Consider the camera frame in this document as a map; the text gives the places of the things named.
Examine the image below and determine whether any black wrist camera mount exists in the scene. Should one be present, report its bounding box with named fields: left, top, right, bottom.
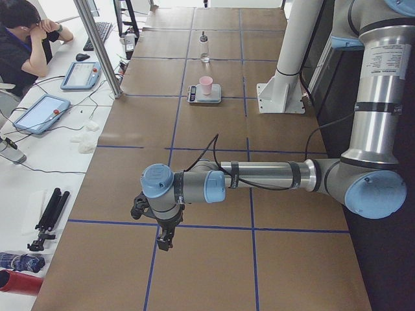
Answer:
left=130, top=192, right=156, bottom=220

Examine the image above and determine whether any grey handheld device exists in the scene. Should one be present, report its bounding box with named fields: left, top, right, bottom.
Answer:
left=1, top=138, right=27, bottom=164

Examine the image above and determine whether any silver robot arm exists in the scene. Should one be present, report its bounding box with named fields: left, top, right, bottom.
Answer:
left=131, top=1, right=414, bottom=251

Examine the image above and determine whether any near blue teach pendant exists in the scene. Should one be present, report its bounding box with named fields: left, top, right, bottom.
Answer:
left=13, top=94, right=71, bottom=135

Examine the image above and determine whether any black folded tripod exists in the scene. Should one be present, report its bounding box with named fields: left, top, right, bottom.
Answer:
left=27, top=188, right=70, bottom=251

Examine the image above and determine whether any grey digital kitchen scale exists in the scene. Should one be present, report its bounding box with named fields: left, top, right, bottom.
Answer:
left=186, top=84, right=222, bottom=104

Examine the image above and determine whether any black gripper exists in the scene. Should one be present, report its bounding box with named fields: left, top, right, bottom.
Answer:
left=156, top=214, right=183, bottom=251

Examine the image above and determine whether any crumpled white tissue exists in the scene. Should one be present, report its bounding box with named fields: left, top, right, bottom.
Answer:
left=69, top=120, right=100, bottom=154

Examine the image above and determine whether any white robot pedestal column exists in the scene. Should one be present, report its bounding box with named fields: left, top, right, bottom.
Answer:
left=257, top=0, right=323, bottom=114

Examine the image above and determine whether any black keyboard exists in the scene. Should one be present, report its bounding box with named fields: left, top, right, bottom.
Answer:
left=82, top=21, right=113, bottom=52

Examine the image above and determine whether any seated person in black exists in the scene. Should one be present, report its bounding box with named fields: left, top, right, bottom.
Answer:
left=1, top=1, right=73, bottom=97

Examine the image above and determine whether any red cylinder bottle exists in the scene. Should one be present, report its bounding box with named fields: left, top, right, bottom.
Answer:
left=1, top=270, right=43, bottom=296

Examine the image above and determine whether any blue teach pendant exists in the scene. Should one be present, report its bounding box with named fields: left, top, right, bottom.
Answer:
left=13, top=94, right=71, bottom=135
left=60, top=62, right=101, bottom=91

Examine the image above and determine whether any far blue teach pendant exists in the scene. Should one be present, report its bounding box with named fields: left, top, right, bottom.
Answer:
left=60, top=62, right=101, bottom=91

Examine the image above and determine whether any pink plastic cup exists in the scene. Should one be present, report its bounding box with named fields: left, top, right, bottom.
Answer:
left=199, top=76, right=213, bottom=95

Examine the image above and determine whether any clear glass sauce bottle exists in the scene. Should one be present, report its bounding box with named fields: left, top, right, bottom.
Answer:
left=199, top=31, right=210, bottom=63

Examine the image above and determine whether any aluminium frame post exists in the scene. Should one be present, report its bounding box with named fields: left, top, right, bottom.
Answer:
left=73, top=0, right=123, bottom=98

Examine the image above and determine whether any black computer mouse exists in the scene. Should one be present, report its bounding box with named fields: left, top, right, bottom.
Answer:
left=75, top=53, right=90, bottom=62

